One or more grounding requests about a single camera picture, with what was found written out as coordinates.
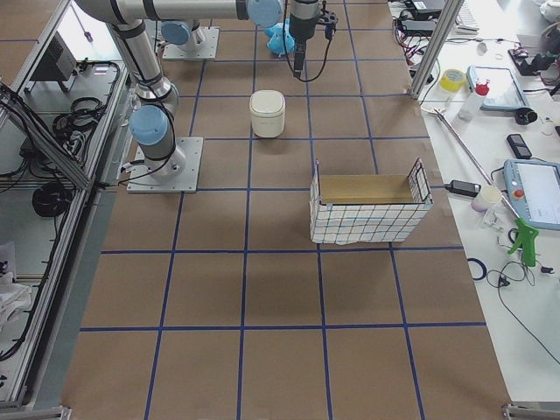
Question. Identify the cream trash can with lid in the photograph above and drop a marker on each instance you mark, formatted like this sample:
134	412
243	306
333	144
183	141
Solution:
267	112

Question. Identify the blue teddy bear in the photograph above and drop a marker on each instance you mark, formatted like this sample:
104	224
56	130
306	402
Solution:
280	40

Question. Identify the black power brick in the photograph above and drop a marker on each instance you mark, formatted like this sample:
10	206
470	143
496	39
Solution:
418	28

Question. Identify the long metal rod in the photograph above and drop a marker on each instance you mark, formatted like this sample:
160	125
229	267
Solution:
486	176

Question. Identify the yellow tape roll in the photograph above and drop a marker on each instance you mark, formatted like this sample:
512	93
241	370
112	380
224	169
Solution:
452	80

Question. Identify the grid-cloth covered wooden box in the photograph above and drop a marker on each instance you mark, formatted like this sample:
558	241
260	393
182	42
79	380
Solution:
348	209

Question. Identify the red-cap plastic bottle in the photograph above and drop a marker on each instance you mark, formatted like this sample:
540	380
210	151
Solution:
472	105

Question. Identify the far teach pendant tablet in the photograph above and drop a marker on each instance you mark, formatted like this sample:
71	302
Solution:
505	91

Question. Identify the teach pendant tablet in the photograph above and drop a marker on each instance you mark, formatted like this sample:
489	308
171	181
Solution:
533	191
505	91

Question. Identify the black power adapter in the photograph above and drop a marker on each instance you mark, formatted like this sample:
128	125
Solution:
463	188

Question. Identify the black remote device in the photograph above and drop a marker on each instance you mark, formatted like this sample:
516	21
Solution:
519	147

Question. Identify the white plastic cup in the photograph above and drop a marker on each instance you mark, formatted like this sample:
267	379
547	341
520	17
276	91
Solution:
487	197

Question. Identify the grey control box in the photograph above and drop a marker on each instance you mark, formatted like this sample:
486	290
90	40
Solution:
57	64

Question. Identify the blue tape roll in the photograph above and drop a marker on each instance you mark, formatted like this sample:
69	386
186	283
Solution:
478	269

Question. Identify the near teach pendant tablet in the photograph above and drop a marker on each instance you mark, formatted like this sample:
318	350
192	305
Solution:
533	191

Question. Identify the green plastic gun tool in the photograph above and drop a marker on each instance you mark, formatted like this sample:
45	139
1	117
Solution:
525	242

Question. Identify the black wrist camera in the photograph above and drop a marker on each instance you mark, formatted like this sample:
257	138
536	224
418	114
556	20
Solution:
329	20

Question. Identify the aluminium frame post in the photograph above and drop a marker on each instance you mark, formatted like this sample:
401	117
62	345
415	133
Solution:
437	40

